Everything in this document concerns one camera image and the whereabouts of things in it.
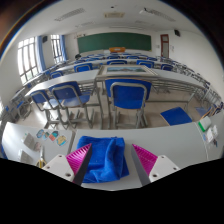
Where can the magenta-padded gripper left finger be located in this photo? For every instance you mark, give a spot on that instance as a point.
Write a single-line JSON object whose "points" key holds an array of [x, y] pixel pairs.
{"points": [[60, 165]]}

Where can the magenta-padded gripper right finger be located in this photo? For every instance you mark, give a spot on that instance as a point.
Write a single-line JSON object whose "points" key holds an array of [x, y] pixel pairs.
{"points": [[163, 166]]}

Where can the blue terry towel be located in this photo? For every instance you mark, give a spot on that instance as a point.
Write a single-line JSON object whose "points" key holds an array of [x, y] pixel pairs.
{"points": [[106, 156]]}

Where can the round yellow and blue sticker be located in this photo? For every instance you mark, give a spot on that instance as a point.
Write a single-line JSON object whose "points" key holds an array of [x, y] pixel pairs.
{"points": [[61, 140]]}

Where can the dark printed card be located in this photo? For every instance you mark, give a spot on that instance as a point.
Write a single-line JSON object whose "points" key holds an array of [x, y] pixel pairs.
{"points": [[37, 146]]}

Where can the orange and blue sticker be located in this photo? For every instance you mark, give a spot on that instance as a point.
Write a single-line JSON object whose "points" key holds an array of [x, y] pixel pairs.
{"points": [[54, 136]]}

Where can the small multicoloured sticker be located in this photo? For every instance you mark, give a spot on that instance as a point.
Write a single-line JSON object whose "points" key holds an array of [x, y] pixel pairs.
{"points": [[46, 135]]}

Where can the small white packet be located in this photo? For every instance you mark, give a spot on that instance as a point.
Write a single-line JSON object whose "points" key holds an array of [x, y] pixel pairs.
{"points": [[210, 135]]}

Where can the green and white packet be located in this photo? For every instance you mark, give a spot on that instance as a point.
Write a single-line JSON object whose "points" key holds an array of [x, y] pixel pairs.
{"points": [[205, 123]]}

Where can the long white classroom desk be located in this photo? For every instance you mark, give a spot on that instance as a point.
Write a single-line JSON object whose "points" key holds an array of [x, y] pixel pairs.
{"points": [[173, 78], [60, 80]]}

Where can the rows of desks and chairs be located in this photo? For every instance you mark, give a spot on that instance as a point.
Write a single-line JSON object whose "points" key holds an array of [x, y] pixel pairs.
{"points": [[145, 63]]}

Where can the large bright window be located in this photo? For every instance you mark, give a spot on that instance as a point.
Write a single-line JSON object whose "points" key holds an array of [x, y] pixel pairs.
{"points": [[27, 60]]}

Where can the blue curtain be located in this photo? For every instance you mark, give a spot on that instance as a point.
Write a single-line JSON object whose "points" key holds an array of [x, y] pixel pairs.
{"points": [[41, 52], [63, 47]]}

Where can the narrow bright window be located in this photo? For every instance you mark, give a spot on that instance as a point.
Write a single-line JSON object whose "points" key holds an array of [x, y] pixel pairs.
{"points": [[56, 48]]}

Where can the dark red door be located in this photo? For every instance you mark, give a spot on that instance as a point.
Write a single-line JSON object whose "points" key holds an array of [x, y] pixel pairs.
{"points": [[164, 45]]}

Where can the orange lectern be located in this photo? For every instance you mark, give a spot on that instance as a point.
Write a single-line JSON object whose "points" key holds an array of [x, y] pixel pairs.
{"points": [[117, 49]]}

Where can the green chalkboard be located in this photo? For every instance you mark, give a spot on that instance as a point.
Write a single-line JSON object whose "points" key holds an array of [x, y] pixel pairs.
{"points": [[115, 41]]}

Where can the ceiling vent grille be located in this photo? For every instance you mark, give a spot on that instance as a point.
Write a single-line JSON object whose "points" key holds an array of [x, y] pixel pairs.
{"points": [[70, 14]]}

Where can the long ceiling light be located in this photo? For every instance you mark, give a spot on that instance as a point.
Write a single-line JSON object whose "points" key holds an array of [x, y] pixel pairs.
{"points": [[157, 14]]}

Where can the ceiling air conditioner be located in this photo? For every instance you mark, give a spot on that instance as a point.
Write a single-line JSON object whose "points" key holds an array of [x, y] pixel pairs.
{"points": [[114, 15]]}

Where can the blue chair with metal frame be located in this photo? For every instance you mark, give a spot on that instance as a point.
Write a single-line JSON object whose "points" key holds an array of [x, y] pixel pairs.
{"points": [[175, 115], [40, 99], [128, 95], [68, 95]]}

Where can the black wall speaker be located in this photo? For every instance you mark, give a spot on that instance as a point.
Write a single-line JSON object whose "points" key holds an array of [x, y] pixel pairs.
{"points": [[177, 32], [44, 39]]}

